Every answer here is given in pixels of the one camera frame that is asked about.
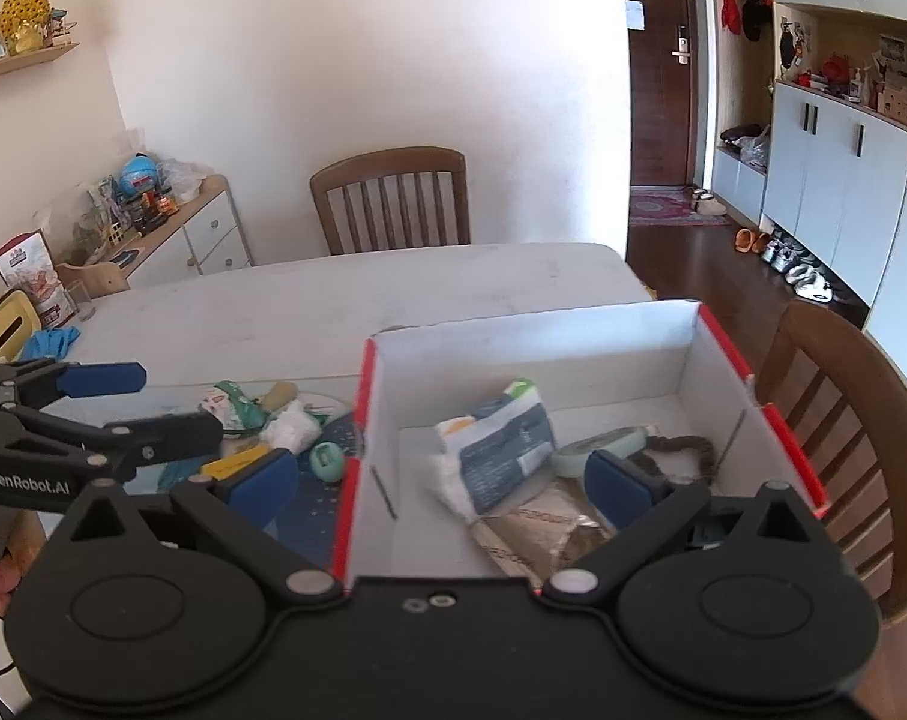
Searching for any dark blue fan-shaped mat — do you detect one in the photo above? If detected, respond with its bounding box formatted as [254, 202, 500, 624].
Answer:
[258, 390, 364, 571]

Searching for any wooden basket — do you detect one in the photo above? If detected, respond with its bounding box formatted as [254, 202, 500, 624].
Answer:
[54, 256, 131, 295]

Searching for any blue cloth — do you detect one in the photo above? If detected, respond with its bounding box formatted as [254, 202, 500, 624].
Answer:
[19, 326, 83, 361]

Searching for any golden ornament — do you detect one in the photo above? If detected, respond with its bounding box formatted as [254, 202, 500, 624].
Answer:
[0, 0, 53, 55]

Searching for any blue and white wipes pack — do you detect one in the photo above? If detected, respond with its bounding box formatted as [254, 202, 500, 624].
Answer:
[432, 379, 559, 522]

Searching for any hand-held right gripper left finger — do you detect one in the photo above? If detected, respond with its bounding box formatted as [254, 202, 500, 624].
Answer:
[67, 450, 347, 605]

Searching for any red and white snack bag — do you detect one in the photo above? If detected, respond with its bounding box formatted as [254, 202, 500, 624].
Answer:
[0, 229, 79, 327]

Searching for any yellow sponge block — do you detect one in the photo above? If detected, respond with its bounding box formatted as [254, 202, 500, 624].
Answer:
[200, 445, 273, 479]

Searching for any row of shoes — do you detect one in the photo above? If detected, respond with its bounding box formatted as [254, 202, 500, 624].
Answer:
[689, 187, 837, 305]

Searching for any black hanging bag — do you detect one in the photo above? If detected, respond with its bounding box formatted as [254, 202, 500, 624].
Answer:
[742, 0, 776, 42]

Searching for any blue-grey wardrobe cabinet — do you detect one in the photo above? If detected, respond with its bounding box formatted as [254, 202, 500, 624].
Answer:
[704, 0, 907, 421]

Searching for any grey plastic bag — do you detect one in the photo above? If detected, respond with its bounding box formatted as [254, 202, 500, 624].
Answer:
[737, 126, 771, 166]

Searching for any red patterned doormat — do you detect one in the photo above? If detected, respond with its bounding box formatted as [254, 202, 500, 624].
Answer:
[629, 187, 734, 227]

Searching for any wooden slat-back chair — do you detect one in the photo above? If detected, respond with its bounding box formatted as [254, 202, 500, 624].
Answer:
[753, 300, 907, 627]
[309, 147, 472, 256]

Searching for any wooden wall shelf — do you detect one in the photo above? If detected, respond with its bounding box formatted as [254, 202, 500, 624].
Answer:
[0, 41, 80, 86]

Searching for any green and white packet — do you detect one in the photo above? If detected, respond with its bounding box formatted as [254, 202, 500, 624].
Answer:
[198, 381, 270, 436]

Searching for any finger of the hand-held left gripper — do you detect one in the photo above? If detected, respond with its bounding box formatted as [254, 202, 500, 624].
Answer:
[0, 360, 148, 410]
[0, 406, 225, 481]

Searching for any brown packet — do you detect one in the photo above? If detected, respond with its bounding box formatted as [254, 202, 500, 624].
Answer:
[472, 480, 619, 593]

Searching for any teal round case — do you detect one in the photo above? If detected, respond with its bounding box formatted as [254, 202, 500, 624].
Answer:
[309, 441, 347, 482]

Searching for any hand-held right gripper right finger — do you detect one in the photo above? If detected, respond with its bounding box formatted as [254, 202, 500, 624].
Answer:
[541, 451, 837, 605]

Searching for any dark wooden door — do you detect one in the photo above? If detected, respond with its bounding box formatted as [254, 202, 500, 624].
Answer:
[619, 0, 701, 188]

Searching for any person's left hand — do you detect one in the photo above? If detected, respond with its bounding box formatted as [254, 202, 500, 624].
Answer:
[0, 547, 30, 616]

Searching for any red and white cardboard box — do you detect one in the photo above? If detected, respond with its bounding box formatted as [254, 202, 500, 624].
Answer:
[331, 300, 830, 590]

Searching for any clear drinking glass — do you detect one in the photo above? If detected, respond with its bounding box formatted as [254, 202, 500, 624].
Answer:
[64, 279, 98, 322]

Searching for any yellow tissue box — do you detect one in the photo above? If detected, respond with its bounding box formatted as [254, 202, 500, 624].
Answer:
[0, 292, 41, 361]

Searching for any clear bag of white items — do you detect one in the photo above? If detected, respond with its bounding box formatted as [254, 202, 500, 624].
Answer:
[260, 399, 325, 455]

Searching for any blue globe toy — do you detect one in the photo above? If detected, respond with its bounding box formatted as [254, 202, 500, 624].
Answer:
[115, 152, 161, 196]

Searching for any brown hair band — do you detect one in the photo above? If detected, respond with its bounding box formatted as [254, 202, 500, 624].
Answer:
[637, 433, 717, 481]

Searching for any white sideboard cabinet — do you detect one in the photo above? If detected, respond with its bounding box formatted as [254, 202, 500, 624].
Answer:
[119, 174, 255, 290]

